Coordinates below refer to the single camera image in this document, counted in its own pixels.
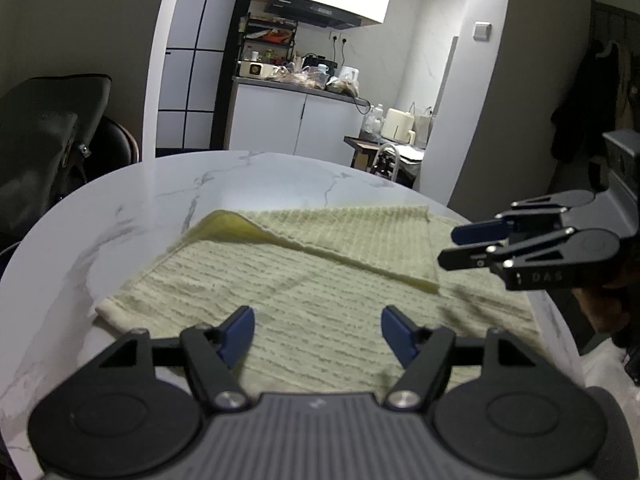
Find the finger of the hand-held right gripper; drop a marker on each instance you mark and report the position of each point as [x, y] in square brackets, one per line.
[480, 232]
[472, 259]

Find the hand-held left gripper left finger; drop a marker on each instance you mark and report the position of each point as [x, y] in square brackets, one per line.
[239, 332]

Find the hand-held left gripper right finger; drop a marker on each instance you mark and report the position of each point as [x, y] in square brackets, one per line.
[397, 332]

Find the pale yellow ribbed towel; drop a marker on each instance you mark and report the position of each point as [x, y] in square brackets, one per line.
[310, 285]

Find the cream tall appliance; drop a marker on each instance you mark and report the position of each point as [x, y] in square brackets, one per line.
[397, 125]

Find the dark hanging coat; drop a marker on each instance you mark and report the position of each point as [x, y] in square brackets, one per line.
[582, 105]

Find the low brown side table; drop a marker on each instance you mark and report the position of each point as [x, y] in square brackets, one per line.
[360, 152]

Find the clear plastic bottles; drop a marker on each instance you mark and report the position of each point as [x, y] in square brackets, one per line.
[374, 120]

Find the beige hanging coat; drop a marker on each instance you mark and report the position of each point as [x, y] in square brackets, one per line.
[625, 90]

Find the white electric kettle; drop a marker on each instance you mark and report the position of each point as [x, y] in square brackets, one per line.
[349, 74]

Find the white kitchen base cabinet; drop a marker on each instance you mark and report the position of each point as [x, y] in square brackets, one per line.
[280, 120]

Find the black chair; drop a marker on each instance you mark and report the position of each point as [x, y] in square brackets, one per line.
[117, 145]

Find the pile of food bags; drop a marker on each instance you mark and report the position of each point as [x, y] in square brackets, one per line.
[310, 80]

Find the black countertop appliance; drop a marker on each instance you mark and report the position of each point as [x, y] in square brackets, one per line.
[315, 60]

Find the small white countertop appliance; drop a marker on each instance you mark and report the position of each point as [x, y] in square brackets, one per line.
[255, 69]

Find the dark grey backpack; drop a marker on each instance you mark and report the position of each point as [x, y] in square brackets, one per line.
[45, 150]

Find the black framed glass sliding door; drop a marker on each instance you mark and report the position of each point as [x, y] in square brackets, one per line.
[182, 60]

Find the black range hood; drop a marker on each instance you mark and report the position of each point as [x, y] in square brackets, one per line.
[310, 10]

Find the black kitchen shelf rack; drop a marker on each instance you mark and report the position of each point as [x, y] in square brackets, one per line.
[270, 35]

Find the metal folding frame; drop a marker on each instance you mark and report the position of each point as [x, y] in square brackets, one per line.
[387, 160]

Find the grey wall switch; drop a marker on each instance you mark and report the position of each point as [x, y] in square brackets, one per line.
[482, 31]

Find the wall power outlet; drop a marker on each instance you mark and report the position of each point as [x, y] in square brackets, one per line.
[339, 37]

